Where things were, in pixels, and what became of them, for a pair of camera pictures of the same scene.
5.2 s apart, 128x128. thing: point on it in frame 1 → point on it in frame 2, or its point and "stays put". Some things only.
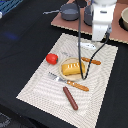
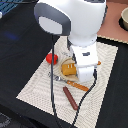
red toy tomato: x=51 y=58 stays put
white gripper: x=103 y=19 → x=86 y=59
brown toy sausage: x=70 y=98 stays put
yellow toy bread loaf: x=71 y=69 stays put
